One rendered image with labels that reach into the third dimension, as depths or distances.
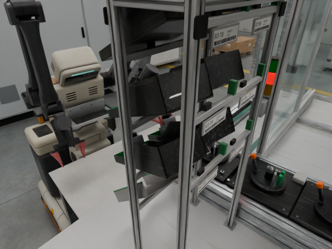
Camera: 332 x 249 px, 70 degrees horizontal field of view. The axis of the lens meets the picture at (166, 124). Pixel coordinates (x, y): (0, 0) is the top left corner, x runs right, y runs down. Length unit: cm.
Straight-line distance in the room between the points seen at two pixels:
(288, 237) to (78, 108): 111
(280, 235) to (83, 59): 114
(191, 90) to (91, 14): 356
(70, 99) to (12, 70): 234
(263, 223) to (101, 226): 61
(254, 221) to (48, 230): 166
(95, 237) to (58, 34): 308
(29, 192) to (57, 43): 204
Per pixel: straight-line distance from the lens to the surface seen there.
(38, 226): 230
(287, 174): 116
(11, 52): 361
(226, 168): 109
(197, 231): 100
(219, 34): 40
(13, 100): 375
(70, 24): 377
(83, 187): 120
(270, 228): 100
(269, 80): 108
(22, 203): 254
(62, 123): 102
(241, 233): 103
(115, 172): 124
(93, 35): 392
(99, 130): 152
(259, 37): 177
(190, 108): 38
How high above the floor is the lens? 168
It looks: 31 degrees down
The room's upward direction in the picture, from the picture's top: straight up
